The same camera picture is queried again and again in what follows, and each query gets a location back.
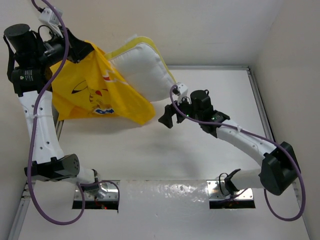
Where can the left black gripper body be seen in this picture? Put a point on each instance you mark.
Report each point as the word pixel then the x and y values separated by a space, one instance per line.
pixel 52 51

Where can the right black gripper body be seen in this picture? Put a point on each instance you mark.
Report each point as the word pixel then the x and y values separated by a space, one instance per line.
pixel 187 108

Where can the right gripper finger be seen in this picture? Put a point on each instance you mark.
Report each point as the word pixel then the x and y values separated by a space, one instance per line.
pixel 166 118
pixel 180 117

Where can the yellow pillowcase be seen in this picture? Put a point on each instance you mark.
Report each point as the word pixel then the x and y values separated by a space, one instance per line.
pixel 93 88

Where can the cream pillow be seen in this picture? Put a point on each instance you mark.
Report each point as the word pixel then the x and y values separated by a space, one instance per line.
pixel 142 66

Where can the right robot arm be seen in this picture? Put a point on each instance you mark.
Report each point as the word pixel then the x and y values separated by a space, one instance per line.
pixel 278 162

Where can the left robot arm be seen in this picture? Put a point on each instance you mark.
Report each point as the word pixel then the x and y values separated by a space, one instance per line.
pixel 48 162

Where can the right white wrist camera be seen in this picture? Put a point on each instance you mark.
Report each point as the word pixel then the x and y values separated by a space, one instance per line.
pixel 181 91

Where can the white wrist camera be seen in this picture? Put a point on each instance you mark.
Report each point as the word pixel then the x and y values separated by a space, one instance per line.
pixel 50 19
pixel 181 91

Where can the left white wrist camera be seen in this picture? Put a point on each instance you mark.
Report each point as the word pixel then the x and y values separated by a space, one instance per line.
pixel 50 19

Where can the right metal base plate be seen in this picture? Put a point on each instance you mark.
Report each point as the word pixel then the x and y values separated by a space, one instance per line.
pixel 218 193

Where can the metal base plate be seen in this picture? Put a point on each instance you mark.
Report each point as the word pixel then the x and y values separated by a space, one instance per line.
pixel 105 190
pixel 218 193

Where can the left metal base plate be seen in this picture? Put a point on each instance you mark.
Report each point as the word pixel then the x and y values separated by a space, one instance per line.
pixel 105 190

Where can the aluminium table frame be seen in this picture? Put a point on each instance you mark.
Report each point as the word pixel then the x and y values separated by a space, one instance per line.
pixel 163 173

